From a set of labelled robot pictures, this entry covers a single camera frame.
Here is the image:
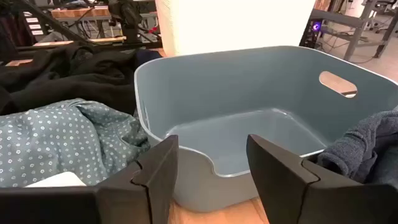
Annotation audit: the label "grey metal desk frame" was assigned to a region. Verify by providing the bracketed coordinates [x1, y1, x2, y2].
[309, 0, 398, 62]

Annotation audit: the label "wooden top workbench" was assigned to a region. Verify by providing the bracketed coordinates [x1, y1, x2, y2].
[51, 6, 158, 23]

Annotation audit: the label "blue-grey plastic bin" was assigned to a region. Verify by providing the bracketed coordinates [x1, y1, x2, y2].
[134, 45, 398, 213]

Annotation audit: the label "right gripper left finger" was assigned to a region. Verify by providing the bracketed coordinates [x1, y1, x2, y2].
[0, 134, 179, 224]

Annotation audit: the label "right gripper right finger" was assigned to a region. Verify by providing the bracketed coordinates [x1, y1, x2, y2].
[246, 134, 398, 224]

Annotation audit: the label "dark blue fleece cloth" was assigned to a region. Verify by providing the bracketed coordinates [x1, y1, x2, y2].
[317, 105, 398, 189]

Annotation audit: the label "computer tower with purple light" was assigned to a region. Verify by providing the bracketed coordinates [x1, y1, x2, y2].
[298, 18, 324, 47]

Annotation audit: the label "teal flower-print cloth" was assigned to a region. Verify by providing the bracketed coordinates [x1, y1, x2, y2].
[0, 98, 152, 188]

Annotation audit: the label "navy blue cloth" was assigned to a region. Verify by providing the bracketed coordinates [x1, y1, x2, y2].
[134, 49, 163, 67]

